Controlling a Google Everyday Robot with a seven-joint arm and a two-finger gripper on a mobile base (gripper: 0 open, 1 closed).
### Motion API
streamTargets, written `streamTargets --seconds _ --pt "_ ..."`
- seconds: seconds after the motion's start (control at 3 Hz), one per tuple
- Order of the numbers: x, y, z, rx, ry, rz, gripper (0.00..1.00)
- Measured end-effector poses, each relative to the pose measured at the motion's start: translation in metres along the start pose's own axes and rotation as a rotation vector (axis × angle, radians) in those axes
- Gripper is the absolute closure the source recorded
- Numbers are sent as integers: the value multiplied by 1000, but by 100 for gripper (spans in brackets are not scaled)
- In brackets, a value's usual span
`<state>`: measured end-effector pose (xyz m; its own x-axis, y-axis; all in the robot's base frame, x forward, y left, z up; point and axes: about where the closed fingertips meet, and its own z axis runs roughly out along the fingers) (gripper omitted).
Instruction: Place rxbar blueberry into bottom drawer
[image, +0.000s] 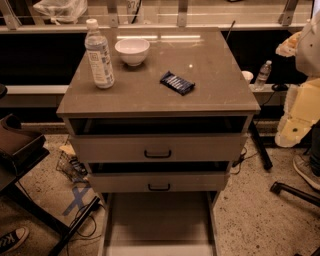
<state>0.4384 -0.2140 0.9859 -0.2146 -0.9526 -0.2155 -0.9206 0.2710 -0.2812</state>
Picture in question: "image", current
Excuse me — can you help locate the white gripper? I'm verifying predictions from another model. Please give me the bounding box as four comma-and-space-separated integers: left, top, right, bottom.
275, 78, 320, 148

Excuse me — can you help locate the black chair base leg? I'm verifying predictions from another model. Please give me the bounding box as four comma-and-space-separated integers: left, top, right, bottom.
270, 182, 320, 207

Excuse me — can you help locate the clear plastic water bottle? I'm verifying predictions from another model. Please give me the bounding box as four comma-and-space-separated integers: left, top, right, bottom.
85, 19, 115, 89

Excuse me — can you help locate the grey sneaker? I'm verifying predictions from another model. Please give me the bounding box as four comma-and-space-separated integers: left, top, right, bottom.
293, 155, 320, 191

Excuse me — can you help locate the drawer with black handle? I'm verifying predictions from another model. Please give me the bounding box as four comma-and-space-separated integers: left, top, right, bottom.
71, 134, 247, 163
88, 172, 229, 193

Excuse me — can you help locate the black table leg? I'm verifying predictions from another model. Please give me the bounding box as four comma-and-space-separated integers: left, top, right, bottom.
249, 122, 273, 171

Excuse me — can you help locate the white ceramic bowl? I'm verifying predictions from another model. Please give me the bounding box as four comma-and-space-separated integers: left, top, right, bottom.
115, 38, 150, 66

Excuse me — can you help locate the grey drawer cabinet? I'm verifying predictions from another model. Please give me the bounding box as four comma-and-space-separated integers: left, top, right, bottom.
55, 27, 262, 198

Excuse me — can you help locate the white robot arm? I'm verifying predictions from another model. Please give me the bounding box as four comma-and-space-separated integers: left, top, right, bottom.
275, 12, 320, 148

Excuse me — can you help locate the middle drawer with black handle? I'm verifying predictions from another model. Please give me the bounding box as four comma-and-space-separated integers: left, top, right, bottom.
88, 172, 229, 193

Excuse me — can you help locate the plastic bag on shelf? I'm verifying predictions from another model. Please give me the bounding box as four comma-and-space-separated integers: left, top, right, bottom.
33, 0, 88, 24

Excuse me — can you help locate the black floor cable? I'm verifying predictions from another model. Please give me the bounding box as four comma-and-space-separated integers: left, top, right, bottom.
231, 146, 260, 176

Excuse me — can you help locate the small background water bottle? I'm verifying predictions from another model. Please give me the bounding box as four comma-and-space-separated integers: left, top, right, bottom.
253, 60, 272, 91

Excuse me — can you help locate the blue rxbar blueberry wrapper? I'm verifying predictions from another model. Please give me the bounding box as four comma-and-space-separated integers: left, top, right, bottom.
160, 71, 195, 96

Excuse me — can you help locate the wire basket on floor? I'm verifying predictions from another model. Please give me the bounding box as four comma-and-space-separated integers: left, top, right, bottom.
56, 152, 88, 183

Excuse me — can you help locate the white paper cup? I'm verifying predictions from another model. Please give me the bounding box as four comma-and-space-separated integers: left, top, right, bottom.
242, 71, 253, 84

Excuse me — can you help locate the black office chair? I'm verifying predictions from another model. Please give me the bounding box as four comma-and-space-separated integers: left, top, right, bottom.
0, 83, 101, 256

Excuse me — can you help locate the open bottom drawer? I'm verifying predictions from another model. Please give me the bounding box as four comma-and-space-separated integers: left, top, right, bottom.
98, 192, 220, 256

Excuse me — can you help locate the black converse sneaker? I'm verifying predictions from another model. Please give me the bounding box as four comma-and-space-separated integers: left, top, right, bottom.
0, 227, 29, 255

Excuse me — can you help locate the top drawer with black handle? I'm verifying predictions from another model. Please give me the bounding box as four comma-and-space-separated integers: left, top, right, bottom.
71, 134, 247, 163

